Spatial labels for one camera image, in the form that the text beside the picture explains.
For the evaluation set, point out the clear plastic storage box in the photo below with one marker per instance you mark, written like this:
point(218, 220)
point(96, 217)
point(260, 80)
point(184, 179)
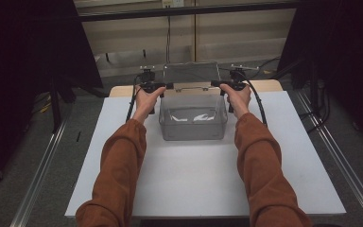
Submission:
point(192, 132)

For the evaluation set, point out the black curtain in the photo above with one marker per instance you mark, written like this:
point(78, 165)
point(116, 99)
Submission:
point(349, 47)
point(22, 63)

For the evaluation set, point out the white wall outlet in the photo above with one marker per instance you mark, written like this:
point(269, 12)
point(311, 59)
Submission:
point(172, 3)

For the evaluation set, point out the white crumpled item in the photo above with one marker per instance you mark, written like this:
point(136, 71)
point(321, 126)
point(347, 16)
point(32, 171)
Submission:
point(178, 118)
point(203, 117)

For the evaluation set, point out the person's left hand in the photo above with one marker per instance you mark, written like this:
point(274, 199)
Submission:
point(145, 104)

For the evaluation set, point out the person's right hand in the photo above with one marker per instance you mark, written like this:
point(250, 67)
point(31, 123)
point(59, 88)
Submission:
point(239, 101)

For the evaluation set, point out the black horizontal bar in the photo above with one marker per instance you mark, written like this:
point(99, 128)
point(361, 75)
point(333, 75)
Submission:
point(182, 11)

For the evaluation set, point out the black stand pole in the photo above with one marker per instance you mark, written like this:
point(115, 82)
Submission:
point(55, 107)
point(314, 88)

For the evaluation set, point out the white board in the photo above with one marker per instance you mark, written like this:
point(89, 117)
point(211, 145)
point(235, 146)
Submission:
point(195, 183)

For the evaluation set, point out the small black floor item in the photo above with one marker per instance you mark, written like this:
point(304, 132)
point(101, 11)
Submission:
point(78, 136)

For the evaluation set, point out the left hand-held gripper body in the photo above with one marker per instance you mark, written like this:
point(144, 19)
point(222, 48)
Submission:
point(148, 78)

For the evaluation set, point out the metal floor rail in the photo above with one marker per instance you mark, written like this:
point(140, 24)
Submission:
point(41, 176)
point(343, 164)

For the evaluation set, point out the clear plastic box lid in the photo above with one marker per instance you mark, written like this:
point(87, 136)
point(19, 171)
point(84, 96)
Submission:
point(191, 73)

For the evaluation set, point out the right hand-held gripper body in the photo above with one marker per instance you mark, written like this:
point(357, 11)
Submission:
point(238, 78)

